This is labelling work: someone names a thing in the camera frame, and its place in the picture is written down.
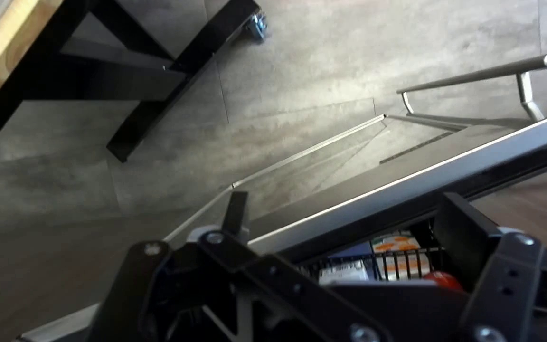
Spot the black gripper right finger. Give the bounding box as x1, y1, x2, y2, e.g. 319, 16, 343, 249
435, 190, 547, 342

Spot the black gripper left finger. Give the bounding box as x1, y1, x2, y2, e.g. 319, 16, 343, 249
87, 188, 391, 342

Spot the dishwasher front with handle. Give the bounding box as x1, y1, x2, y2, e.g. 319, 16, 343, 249
15, 52, 547, 342

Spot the red topped container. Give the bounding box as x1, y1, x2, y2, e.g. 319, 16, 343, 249
421, 270, 465, 295

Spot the orange white can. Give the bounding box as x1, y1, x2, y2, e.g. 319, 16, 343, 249
370, 232, 435, 282

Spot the table caster wheel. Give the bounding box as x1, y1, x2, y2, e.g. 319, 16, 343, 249
243, 12, 271, 46

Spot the black wire basket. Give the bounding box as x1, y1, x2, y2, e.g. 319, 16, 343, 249
298, 245, 448, 285

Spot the wooden frame tray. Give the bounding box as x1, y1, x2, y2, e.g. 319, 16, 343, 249
0, 0, 269, 171

